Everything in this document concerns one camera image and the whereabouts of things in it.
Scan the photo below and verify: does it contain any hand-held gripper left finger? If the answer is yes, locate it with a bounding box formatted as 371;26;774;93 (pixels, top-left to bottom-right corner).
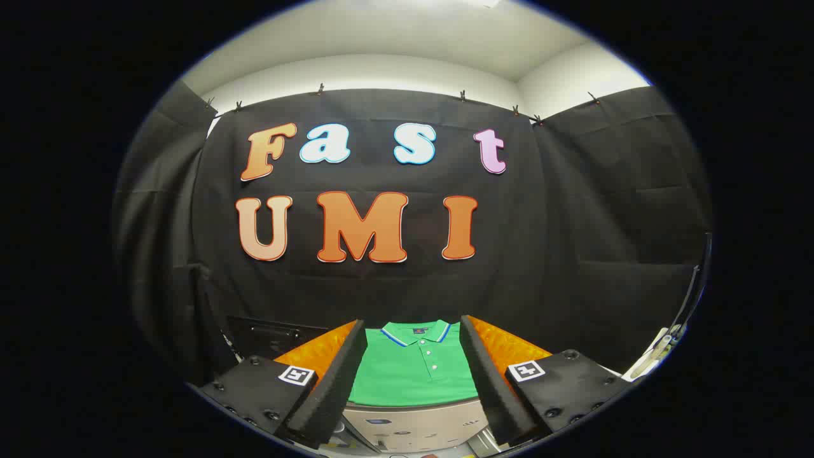
197;320;368;450

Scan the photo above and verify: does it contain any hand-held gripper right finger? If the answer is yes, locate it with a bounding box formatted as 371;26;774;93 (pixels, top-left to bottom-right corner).
459;315;631;447

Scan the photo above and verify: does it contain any green polo shirt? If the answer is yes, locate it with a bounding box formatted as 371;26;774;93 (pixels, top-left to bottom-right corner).
347;321;481;408

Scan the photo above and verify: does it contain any black backdrop cloth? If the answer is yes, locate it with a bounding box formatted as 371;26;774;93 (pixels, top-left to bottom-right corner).
113;80;713;389

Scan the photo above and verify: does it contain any dark curved pole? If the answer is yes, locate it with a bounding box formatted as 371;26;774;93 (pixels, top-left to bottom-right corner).
671;232;713;344

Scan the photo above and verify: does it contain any row of black clips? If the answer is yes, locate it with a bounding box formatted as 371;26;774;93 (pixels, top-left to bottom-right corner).
203;83;602;126

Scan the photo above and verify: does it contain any thin grey cable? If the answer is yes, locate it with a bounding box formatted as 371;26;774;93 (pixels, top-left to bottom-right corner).
218;326;244;364

